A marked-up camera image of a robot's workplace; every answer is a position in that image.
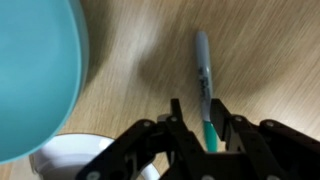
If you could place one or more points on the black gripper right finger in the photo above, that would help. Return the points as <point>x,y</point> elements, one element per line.
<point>249,156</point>

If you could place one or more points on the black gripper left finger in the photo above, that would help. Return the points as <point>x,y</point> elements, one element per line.
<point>183,150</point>

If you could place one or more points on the grey marker with green cap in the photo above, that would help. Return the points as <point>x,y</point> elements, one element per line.
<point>204,72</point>

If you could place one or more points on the teal bowl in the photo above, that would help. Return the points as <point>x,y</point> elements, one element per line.
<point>44,59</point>

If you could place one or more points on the small white plate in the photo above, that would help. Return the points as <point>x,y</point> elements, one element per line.
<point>65,155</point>

